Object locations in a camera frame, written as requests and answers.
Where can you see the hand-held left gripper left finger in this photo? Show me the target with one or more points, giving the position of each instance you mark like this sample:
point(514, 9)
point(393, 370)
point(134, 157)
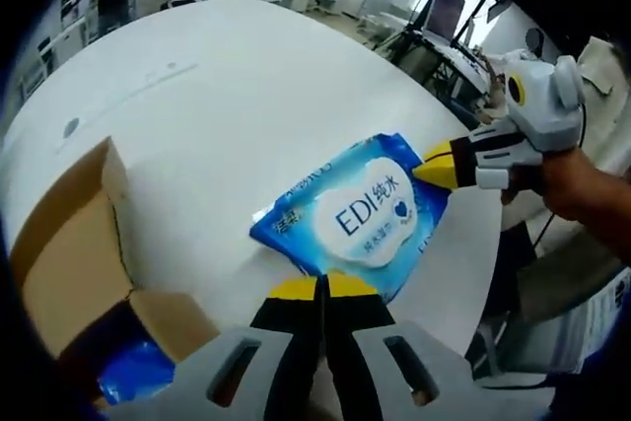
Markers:
point(236, 367)

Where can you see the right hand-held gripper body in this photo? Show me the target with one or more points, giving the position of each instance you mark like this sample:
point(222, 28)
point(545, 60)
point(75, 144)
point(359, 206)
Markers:
point(547, 105)

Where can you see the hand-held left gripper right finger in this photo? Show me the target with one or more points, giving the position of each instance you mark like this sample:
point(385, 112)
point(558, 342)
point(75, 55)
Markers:
point(394, 367)

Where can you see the blue wipes pack soft item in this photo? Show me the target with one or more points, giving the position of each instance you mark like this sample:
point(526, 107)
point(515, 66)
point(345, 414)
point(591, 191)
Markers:
point(138, 376)
point(355, 214)

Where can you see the brown cardboard shoe box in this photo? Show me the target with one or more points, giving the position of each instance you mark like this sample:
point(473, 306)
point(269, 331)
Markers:
point(64, 253)

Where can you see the person's right hand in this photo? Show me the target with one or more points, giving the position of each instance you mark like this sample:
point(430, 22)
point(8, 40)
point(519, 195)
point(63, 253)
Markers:
point(562, 179)

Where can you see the person's left hand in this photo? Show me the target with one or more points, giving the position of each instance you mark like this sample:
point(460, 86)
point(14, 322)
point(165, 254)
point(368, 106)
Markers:
point(329, 396)

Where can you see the white side desk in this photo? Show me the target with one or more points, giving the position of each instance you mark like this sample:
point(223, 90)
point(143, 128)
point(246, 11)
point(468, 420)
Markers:
point(463, 58)

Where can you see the open laptop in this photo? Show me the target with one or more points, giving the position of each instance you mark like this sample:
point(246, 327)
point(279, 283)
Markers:
point(443, 7)

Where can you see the blue white wall poster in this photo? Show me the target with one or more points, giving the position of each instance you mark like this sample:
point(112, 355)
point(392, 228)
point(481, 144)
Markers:
point(613, 298)

